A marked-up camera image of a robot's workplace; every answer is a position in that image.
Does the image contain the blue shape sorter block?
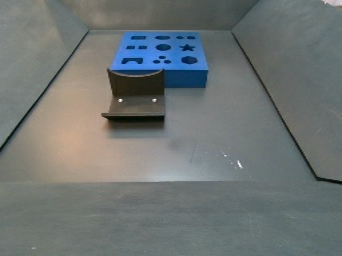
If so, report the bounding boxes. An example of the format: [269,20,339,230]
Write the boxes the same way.
[109,31,208,88]

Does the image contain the black curved holder stand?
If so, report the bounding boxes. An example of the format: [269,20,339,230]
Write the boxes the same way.
[101,70,165,120]

